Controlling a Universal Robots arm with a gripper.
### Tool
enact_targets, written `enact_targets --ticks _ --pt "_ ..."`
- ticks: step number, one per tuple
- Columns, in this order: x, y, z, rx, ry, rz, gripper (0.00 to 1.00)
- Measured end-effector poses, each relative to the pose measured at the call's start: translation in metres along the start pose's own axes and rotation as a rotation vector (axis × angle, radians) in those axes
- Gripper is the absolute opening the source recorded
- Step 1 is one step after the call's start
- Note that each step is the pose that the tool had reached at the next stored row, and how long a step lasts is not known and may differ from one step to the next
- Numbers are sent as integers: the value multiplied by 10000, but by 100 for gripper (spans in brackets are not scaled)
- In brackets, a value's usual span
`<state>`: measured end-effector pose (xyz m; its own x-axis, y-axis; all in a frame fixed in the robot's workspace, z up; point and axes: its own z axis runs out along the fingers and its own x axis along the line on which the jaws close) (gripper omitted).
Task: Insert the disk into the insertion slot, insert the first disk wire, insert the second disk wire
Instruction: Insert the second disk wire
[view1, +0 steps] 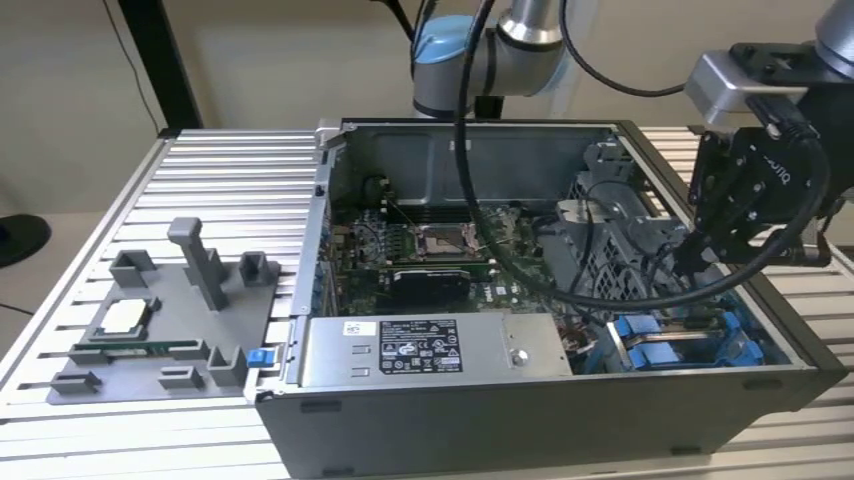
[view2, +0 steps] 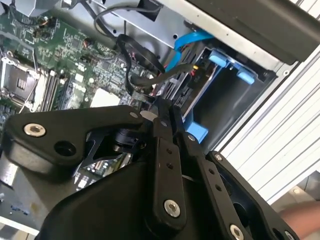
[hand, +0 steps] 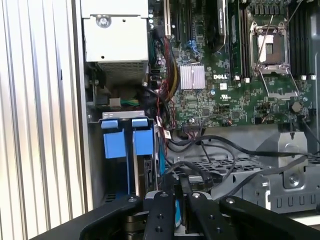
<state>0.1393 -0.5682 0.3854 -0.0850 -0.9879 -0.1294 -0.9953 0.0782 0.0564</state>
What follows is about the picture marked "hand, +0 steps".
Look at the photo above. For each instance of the silver chipset heatsink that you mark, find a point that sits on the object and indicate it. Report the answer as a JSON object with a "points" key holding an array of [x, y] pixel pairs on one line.
{"points": [[192, 76]]}

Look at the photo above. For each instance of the green motherboard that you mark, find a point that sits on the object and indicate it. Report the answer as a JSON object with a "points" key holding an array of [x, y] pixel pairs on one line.
{"points": [[225, 105]]}

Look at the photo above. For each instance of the metal socket cover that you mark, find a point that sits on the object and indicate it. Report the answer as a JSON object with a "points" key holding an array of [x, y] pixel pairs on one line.
{"points": [[283, 95]]}

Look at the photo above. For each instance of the beige expansion slot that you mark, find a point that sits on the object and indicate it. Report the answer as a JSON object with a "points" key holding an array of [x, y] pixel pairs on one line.
{"points": [[167, 17]]}

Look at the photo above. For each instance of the black expansion slot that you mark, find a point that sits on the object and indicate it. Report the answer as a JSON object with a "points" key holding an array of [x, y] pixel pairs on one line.
{"points": [[178, 20], [189, 20]]}

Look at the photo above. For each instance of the blue plastic bay block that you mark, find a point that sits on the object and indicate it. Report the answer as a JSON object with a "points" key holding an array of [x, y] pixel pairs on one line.
{"points": [[143, 145], [113, 146]]}

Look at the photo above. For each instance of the black RAM slot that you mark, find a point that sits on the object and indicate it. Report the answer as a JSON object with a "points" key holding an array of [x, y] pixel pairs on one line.
{"points": [[235, 50], [246, 50], [303, 50], [294, 50]]}

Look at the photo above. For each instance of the silver power supply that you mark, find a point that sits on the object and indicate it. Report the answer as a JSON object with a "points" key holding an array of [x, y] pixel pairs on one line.
{"points": [[115, 37]]}

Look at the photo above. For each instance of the CPU socket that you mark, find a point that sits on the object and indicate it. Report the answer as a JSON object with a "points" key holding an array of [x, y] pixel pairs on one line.
{"points": [[271, 47]]}

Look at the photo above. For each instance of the gray metal disk bay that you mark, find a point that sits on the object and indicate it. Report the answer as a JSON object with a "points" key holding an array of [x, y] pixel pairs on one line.
{"points": [[287, 202]]}

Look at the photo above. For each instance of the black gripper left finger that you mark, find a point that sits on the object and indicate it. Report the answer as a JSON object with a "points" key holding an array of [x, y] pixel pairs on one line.
{"points": [[160, 220]]}

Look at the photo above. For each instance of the thin metal locking lever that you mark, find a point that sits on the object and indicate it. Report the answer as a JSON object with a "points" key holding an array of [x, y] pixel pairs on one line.
{"points": [[293, 13], [265, 39]]}

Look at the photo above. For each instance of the black PC case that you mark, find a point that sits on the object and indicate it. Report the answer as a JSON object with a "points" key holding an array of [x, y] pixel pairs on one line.
{"points": [[81, 112]]}

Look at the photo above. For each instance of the hard disk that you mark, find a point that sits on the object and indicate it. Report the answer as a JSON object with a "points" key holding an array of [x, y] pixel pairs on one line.
{"points": [[148, 175]]}

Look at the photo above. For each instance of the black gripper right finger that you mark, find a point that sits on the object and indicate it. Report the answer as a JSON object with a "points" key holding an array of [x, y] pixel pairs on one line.
{"points": [[212, 222]]}

